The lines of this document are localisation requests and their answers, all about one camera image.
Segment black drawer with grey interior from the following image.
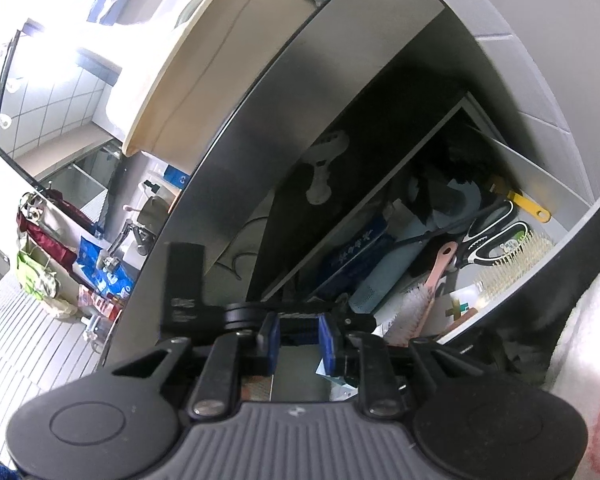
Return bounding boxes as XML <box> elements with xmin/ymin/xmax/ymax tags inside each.
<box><xmin>230</xmin><ymin>84</ymin><xmax>600</xmax><ymax>353</ymax></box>

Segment light blue hair tool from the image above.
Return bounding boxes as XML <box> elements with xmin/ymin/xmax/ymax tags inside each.
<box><xmin>349</xmin><ymin>221</ymin><xmax>430</xmax><ymax>313</ymax></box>

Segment red snack package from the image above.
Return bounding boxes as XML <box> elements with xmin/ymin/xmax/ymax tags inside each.
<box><xmin>78</xmin><ymin>285</ymin><xmax>122</xmax><ymax>322</ymax></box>

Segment blue printed plastic bag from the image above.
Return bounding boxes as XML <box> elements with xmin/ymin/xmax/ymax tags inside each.
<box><xmin>76</xmin><ymin>237</ymin><xmax>135</xmax><ymax>301</ymax></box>

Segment dark blue long box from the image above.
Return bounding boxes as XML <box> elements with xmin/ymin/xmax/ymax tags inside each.
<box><xmin>304</xmin><ymin>214</ymin><xmax>394</xmax><ymax>301</ymax></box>

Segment chrome faucet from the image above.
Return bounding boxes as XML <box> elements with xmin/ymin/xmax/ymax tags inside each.
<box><xmin>110</xmin><ymin>221</ymin><xmax>157</xmax><ymax>256</ymax></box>

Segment white card green cross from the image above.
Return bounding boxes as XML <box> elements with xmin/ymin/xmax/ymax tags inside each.
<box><xmin>444</xmin><ymin>299</ymin><xmax>478</xmax><ymax>321</ymax></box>

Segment black vanity counter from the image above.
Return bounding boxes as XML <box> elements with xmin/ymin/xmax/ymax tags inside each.
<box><xmin>99</xmin><ymin>0</ymin><xmax>442</xmax><ymax>365</ymax></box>

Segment blue tissue box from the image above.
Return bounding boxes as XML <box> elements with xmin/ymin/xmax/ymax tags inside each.
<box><xmin>163</xmin><ymin>165</ymin><xmax>190</xmax><ymax>190</ymax></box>

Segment black white scissors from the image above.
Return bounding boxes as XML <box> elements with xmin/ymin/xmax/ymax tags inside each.
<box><xmin>452</xmin><ymin>200</ymin><xmax>530</xmax><ymax>270</ymax></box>

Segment dark red hanging cloth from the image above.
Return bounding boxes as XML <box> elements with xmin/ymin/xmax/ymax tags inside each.
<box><xmin>16</xmin><ymin>188</ymin><xmax>102</xmax><ymax>271</ymax></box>

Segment white plastic hook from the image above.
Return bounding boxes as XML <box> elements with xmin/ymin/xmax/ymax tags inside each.
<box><xmin>301</xmin><ymin>131</ymin><xmax>349</xmax><ymax>206</ymax></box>

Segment cream bristle hairbrush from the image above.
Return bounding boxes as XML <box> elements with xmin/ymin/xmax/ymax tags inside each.
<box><xmin>476</xmin><ymin>233</ymin><xmax>554</xmax><ymax>309</ymax></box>

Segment beige plastic storage bin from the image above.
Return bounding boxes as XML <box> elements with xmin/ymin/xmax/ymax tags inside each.
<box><xmin>107</xmin><ymin>0</ymin><xmax>316</xmax><ymax>170</ymax></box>

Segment pink handled white brush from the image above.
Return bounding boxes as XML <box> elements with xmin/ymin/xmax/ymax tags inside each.
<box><xmin>384</xmin><ymin>242</ymin><xmax>458</xmax><ymax>348</ymax></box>

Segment yellow handled tool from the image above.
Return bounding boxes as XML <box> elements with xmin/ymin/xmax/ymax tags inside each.
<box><xmin>490</xmin><ymin>176</ymin><xmax>552</xmax><ymax>223</ymax></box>

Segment wall mirror black frame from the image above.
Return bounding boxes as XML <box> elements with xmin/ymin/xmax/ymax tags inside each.
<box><xmin>0</xmin><ymin>21</ymin><xmax>122</xmax><ymax>237</ymax></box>

